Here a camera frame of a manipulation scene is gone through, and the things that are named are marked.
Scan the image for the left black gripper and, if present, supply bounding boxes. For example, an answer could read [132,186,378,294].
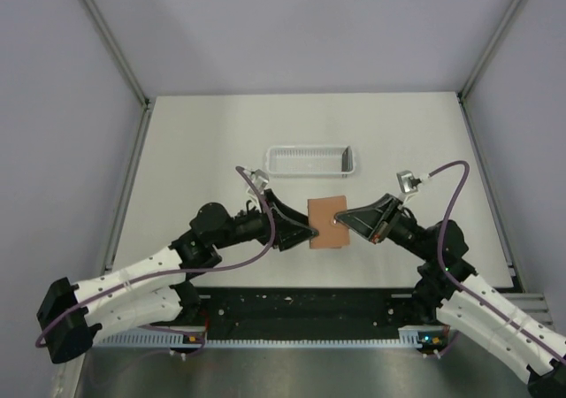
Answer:
[213,189,318,252]

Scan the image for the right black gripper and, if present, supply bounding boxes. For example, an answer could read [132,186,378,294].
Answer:
[334,193,432,261]

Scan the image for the brown leather card holder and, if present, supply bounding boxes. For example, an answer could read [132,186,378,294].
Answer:
[307,195,350,249]

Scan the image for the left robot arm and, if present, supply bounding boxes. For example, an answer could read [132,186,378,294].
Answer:
[36,189,318,364]

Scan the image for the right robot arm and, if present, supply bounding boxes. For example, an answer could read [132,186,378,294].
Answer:
[334,195,565,397]

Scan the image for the white plastic basket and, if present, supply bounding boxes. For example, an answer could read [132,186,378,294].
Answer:
[264,144,356,178]

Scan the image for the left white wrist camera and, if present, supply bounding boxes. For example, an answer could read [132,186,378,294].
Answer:
[244,169,269,195]

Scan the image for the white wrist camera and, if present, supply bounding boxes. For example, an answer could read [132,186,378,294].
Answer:
[396,170,421,204]
[244,169,269,195]

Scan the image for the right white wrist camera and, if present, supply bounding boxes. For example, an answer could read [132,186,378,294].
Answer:
[396,170,421,204]

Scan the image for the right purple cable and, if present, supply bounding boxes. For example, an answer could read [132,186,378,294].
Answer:
[417,160,566,358]

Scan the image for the purple cable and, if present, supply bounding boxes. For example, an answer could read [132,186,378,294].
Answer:
[35,165,278,358]
[417,160,566,358]

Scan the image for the grey slotted cable duct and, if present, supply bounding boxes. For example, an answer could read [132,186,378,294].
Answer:
[89,325,447,349]

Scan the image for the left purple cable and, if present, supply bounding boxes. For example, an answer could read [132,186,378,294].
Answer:
[35,165,278,358]

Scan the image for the left aluminium frame post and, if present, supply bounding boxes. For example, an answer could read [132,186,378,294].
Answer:
[78,0,150,108]

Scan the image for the aluminium frame post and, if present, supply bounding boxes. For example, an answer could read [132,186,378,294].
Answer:
[78,0,150,108]
[457,0,529,104]

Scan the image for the right aluminium frame post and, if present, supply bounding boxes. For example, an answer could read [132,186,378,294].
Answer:
[457,0,529,104]

